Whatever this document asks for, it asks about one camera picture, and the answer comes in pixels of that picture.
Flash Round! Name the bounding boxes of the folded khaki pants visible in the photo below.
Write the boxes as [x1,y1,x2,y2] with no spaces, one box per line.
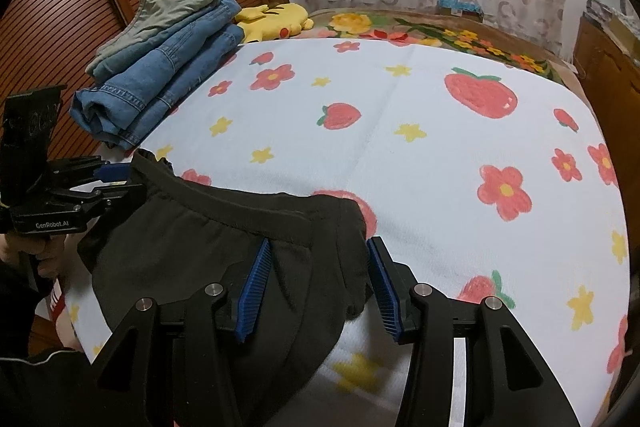
[85,0,221,78]

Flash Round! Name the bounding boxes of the yellow plush toy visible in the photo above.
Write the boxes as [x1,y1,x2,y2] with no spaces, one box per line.
[234,2,315,44]

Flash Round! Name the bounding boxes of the blue packet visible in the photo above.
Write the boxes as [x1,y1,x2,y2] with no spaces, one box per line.
[436,0,484,16]

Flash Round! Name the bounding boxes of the folded blue jeans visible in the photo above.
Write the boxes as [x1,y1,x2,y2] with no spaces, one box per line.
[70,0,246,152]

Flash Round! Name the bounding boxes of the person's left hand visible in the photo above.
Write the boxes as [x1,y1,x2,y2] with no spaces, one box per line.
[0,234,67,282]

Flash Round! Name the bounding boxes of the white floral bed sheet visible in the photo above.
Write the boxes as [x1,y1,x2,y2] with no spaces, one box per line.
[65,38,632,427]

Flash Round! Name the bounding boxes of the person's dark clothing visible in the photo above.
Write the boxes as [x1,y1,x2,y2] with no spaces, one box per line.
[0,259,117,427]

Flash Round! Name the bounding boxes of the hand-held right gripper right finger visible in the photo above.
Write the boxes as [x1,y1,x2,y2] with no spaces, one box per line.
[366,237,583,427]

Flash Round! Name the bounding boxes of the cardboard box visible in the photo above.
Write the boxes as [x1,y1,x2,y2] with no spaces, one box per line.
[600,9,640,54]

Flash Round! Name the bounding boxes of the brown floral blanket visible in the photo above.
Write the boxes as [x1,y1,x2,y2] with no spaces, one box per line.
[307,9,566,84]

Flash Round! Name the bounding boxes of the wooden sideboard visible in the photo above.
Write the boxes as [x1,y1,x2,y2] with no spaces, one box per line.
[572,14,640,148]

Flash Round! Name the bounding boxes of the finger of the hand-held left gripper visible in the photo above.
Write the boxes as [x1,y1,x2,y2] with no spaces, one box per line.
[37,157,132,188]
[47,182,147,214]

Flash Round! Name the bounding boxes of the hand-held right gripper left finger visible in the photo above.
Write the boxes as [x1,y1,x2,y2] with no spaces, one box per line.
[90,239,273,427]

